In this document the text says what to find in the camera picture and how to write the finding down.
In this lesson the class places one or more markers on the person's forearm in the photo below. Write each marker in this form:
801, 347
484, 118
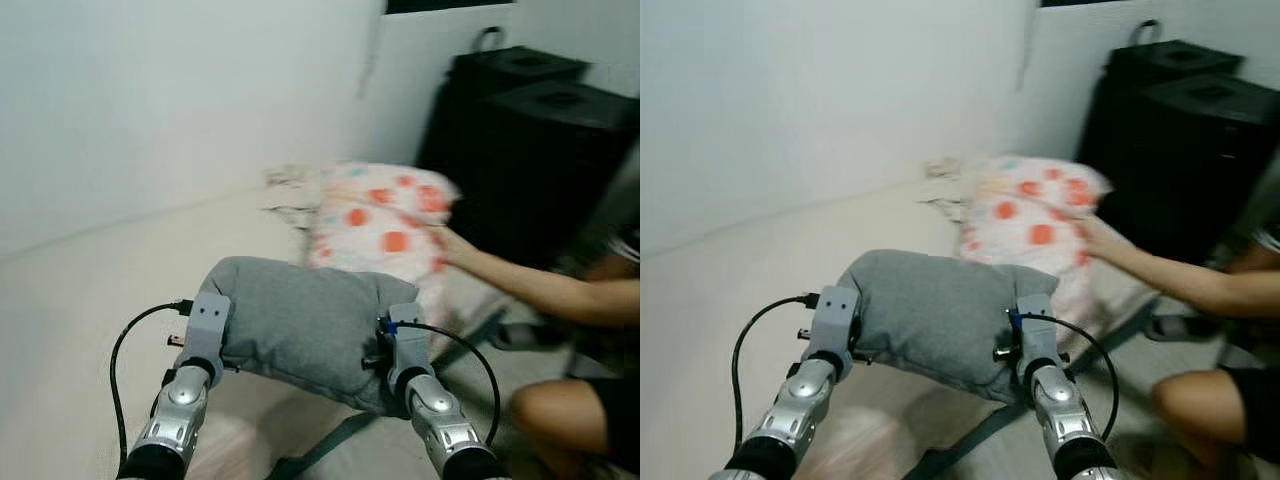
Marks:
550, 290
1200, 282

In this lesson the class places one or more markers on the white pillow with orange flowers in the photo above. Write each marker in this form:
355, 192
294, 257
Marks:
1030, 210
380, 215

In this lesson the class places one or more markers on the grey pillow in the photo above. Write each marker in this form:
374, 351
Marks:
930, 310
300, 320

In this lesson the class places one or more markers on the person's bare leg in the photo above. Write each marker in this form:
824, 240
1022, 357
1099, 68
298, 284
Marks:
1195, 400
560, 410

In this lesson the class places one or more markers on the black shorts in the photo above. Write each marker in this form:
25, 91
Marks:
618, 420
1258, 410

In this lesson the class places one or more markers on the person's hand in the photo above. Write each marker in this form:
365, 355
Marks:
455, 248
1102, 240

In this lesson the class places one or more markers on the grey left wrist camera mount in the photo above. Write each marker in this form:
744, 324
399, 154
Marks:
835, 315
208, 320

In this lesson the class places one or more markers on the large black case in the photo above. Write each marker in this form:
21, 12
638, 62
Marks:
550, 170
1200, 160

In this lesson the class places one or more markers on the crumpled beige clothing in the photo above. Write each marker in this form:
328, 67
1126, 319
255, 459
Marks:
295, 190
945, 185

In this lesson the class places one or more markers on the dark window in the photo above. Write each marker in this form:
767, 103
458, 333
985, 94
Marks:
450, 5
1075, 3

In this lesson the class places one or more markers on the grey slipper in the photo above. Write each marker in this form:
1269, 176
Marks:
1180, 328
525, 337

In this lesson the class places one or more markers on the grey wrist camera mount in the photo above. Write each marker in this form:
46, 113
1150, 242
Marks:
835, 315
408, 345
1037, 335
208, 320

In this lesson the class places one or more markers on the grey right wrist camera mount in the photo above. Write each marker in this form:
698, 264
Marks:
408, 345
1037, 335

